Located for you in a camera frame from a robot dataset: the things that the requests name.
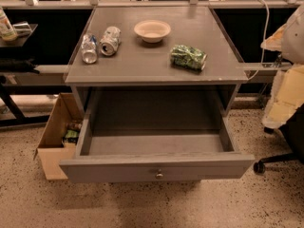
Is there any black office chair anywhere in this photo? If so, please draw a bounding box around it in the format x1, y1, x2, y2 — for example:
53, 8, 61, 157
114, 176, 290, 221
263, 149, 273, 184
253, 104, 304, 175

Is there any cream paper bowl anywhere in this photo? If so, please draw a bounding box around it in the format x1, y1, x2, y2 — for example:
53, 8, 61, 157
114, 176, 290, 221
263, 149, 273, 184
134, 20, 171, 43

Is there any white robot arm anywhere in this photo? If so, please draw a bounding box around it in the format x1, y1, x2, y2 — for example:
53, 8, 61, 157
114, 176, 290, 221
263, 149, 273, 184
260, 5, 304, 129

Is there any round metal drawer knob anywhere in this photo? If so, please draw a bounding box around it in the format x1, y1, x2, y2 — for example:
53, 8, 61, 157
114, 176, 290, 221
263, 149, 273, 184
155, 169, 163, 180

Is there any green packet in box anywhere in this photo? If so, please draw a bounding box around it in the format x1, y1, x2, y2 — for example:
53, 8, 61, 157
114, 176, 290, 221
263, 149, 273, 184
63, 130, 79, 143

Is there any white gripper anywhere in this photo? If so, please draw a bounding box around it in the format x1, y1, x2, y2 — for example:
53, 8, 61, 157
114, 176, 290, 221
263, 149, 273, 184
260, 24, 304, 129

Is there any grey open top drawer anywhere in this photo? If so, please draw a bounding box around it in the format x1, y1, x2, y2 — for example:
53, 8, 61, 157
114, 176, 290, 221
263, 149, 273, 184
59, 86, 256, 184

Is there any white green bottle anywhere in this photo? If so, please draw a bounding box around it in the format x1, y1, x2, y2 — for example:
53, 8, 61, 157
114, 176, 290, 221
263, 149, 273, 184
0, 7, 17, 41

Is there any grey cabinet with table top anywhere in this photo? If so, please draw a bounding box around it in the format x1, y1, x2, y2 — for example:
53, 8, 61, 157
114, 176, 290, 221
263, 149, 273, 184
63, 5, 250, 117

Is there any silver blue soda can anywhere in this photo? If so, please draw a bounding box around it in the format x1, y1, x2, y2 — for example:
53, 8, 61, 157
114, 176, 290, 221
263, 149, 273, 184
81, 33, 98, 64

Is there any black side table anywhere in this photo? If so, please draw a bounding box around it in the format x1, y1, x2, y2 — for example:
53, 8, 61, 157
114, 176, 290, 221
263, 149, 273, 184
0, 24, 49, 127

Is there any open cardboard box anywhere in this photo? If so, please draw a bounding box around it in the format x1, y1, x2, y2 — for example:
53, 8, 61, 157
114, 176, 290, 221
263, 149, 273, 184
36, 93, 83, 181

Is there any white cable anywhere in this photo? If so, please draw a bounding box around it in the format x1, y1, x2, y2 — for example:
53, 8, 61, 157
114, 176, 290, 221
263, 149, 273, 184
248, 0, 271, 82

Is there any silver green soda can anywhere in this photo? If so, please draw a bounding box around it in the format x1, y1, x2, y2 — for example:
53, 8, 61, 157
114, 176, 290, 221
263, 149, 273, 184
100, 27, 121, 56

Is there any clear plastic cup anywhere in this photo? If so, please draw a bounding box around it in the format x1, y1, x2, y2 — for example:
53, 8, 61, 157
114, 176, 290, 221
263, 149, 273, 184
12, 22, 32, 37

